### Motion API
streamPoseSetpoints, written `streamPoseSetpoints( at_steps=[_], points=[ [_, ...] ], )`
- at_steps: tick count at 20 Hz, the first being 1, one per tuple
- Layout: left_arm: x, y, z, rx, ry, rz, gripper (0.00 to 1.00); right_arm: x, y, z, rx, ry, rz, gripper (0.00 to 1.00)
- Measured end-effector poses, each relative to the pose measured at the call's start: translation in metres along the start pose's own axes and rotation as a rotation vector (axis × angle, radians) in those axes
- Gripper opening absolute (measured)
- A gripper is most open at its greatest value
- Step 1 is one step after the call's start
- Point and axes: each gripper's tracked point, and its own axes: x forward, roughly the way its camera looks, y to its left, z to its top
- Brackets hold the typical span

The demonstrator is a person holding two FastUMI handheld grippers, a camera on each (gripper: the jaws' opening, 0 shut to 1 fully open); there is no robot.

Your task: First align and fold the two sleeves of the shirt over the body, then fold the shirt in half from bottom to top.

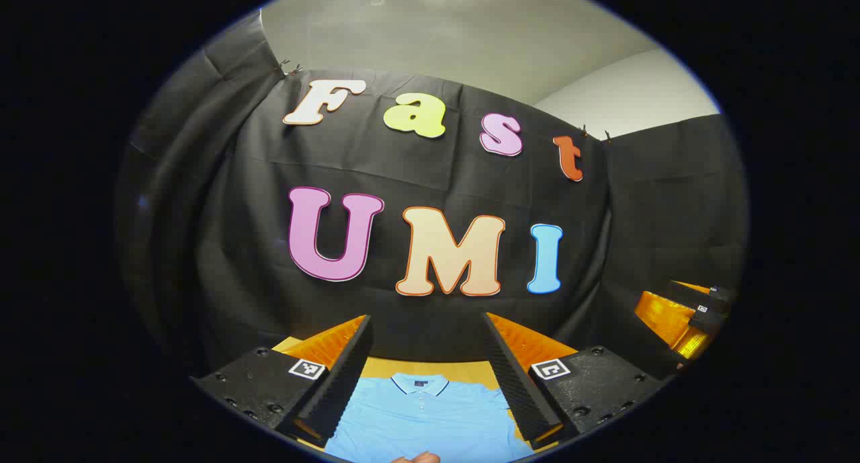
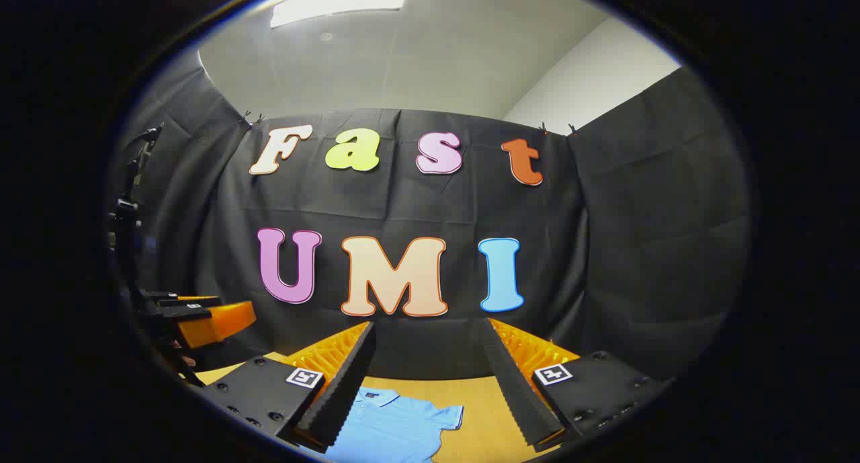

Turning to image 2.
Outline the black backdrop cloth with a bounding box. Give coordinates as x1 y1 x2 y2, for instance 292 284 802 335
111 50 753 383

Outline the light blue T-shirt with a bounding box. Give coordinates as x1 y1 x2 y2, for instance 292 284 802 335
326 386 464 463

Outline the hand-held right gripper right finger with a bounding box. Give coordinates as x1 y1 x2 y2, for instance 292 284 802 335
482 317 673 449

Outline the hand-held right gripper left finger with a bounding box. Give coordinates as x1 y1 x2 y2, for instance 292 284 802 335
202 321 377 454

